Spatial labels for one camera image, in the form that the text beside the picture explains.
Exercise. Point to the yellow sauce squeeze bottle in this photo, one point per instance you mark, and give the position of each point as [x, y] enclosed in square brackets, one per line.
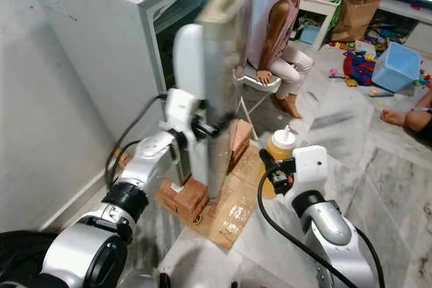
[281, 143]

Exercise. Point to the white fridge door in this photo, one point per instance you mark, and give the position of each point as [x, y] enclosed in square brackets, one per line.
[233, 11]

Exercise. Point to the grey white fridge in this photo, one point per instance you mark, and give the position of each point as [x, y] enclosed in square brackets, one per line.
[101, 32]

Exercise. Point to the red brick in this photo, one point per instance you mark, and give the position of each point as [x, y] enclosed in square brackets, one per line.
[185, 197]
[118, 156]
[239, 136]

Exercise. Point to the flat brown cardboard sheet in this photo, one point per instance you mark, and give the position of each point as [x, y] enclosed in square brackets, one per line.
[233, 214]

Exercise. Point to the white folding chair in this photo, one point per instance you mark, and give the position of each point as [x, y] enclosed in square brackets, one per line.
[260, 84]

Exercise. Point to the child in pink top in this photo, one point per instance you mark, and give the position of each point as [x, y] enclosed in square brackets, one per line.
[277, 25]

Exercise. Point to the red blue spiderman toy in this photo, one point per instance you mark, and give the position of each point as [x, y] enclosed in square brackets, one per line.
[358, 69]

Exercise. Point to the small blue box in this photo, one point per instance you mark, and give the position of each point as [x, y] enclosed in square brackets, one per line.
[309, 34]

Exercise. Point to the person's bare leg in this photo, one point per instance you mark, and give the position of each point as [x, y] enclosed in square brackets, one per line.
[408, 118]

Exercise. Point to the black fabric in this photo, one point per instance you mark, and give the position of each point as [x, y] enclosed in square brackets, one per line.
[20, 254]

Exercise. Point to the blue plastic bin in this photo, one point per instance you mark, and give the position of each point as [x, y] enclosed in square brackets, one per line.
[395, 65]

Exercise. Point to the white side table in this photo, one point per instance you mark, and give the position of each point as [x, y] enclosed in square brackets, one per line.
[317, 6]

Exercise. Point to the brown paper bag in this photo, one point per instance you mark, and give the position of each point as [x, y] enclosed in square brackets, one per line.
[358, 15]

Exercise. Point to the white low tv cabinet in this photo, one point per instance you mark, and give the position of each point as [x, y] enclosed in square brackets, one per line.
[405, 11]

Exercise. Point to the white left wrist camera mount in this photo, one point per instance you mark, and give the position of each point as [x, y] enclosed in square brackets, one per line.
[182, 109]

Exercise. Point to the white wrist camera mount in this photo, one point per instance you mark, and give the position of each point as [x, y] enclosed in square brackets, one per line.
[182, 109]
[309, 166]

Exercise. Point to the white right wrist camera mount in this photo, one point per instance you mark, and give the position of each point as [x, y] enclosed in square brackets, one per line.
[309, 166]

